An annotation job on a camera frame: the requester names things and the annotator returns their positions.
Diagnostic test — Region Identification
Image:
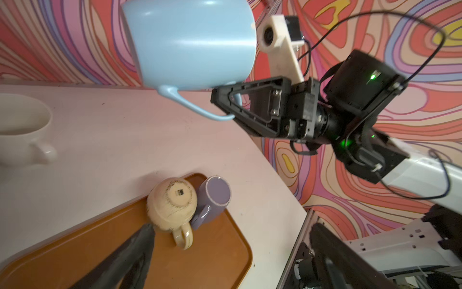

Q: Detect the beige ceramic teapot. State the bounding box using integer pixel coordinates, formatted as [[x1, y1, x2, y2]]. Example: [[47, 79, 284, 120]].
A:
[[147, 178, 197, 250]]

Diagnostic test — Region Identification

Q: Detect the purple mug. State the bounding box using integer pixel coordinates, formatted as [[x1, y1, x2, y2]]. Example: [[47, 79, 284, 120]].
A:
[[190, 176, 231, 230]]

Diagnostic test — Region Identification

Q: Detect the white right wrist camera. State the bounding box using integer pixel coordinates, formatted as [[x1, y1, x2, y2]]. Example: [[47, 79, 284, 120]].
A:
[[257, 14, 305, 84]]

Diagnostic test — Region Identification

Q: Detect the white cream mug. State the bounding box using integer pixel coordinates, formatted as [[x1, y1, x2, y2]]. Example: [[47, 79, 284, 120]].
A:
[[1, 93, 57, 167]]

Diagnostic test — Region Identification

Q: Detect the aluminium rail with vents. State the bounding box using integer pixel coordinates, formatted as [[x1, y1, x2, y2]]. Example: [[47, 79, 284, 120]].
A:
[[277, 205, 462, 289]]

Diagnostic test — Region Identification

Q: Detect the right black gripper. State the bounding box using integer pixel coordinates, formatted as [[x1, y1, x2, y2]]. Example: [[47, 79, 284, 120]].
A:
[[211, 77, 332, 143]]

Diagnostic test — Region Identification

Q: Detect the orange brown serving tray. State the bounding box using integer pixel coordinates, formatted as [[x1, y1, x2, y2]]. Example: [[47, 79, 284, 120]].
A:
[[0, 172, 253, 289]]

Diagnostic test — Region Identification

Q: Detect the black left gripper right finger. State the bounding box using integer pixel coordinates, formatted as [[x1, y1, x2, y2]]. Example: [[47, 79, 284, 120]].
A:
[[309, 223, 397, 289]]

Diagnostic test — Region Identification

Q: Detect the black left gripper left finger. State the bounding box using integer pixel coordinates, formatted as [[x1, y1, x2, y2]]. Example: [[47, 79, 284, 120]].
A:
[[71, 223, 155, 289]]

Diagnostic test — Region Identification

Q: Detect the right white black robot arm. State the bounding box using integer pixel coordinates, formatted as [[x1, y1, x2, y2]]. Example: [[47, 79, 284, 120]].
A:
[[211, 50, 462, 213]]

